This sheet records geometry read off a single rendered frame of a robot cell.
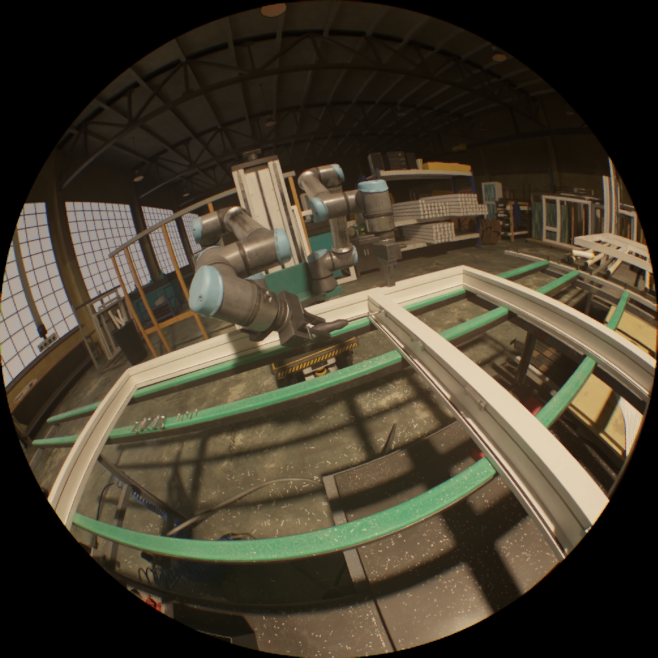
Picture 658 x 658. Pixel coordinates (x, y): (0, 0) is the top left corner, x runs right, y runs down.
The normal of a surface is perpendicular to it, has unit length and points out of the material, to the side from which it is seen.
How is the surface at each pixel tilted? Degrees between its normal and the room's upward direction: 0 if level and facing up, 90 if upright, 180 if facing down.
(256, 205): 90
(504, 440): 90
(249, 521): 0
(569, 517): 90
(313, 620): 0
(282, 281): 90
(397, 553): 0
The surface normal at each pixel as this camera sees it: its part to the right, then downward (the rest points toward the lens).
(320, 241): 0.22, 0.41
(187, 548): -0.23, -0.86
